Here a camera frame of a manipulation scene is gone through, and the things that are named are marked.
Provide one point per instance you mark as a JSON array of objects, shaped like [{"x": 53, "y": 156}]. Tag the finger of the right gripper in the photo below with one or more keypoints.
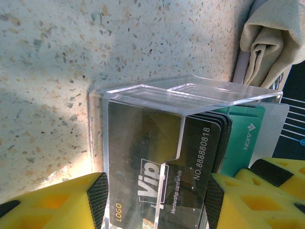
[{"x": 286, "y": 186}]

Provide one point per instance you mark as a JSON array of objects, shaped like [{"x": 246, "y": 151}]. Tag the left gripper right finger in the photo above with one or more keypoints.
[{"x": 238, "y": 210}]

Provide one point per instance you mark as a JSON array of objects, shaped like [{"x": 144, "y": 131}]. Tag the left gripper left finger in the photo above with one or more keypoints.
[{"x": 59, "y": 210}]

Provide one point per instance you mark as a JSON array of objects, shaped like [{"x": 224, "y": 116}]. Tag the green card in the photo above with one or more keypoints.
[{"x": 243, "y": 133}]

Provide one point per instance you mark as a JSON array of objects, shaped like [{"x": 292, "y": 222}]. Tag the clear acrylic card box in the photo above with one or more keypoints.
[{"x": 143, "y": 95}]

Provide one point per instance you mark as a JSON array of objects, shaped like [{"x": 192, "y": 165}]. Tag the white card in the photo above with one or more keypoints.
[{"x": 271, "y": 128}]

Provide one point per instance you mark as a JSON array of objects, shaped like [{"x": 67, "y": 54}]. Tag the black VIP card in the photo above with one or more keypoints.
[
  {"x": 224, "y": 148},
  {"x": 143, "y": 143}
]

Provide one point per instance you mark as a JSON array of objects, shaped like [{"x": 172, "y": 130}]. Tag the beige folded cloth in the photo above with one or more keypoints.
[{"x": 269, "y": 47}]

